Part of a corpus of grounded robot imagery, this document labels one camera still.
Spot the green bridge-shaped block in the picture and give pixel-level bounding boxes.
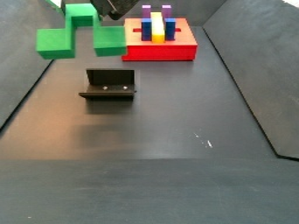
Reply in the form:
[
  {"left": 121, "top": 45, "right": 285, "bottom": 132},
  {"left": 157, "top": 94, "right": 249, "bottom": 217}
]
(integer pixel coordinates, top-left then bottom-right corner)
[{"left": 36, "top": 3, "right": 127, "bottom": 60}]

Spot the purple post left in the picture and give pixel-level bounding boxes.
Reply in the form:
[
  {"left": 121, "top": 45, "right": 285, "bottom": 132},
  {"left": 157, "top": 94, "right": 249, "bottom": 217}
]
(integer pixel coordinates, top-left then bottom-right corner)
[{"left": 141, "top": 4, "right": 151, "bottom": 18}]

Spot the red base board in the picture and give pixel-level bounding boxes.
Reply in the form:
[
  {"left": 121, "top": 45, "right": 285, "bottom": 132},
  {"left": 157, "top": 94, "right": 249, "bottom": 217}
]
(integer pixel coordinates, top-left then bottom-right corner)
[{"left": 121, "top": 18, "right": 197, "bottom": 61}]

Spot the purple post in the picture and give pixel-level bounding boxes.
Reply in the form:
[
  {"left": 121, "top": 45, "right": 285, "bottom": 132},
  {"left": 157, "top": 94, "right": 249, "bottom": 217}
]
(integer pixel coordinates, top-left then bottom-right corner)
[
  {"left": 161, "top": 5, "right": 172, "bottom": 18},
  {"left": 141, "top": 4, "right": 151, "bottom": 18}
]

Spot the black angle fixture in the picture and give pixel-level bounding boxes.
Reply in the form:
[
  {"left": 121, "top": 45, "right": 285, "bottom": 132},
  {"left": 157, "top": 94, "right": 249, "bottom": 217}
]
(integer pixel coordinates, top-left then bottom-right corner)
[{"left": 79, "top": 68, "right": 136, "bottom": 99}]

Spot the yellow long bar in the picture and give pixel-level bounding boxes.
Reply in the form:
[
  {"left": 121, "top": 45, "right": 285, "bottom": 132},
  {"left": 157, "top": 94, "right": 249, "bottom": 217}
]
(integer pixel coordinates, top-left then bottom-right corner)
[{"left": 151, "top": 12, "right": 164, "bottom": 44}]

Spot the purple post right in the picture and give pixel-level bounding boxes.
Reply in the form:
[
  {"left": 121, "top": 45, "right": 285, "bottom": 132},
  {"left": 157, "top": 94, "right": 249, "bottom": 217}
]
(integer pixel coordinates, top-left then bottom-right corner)
[{"left": 161, "top": 5, "right": 172, "bottom": 18}]

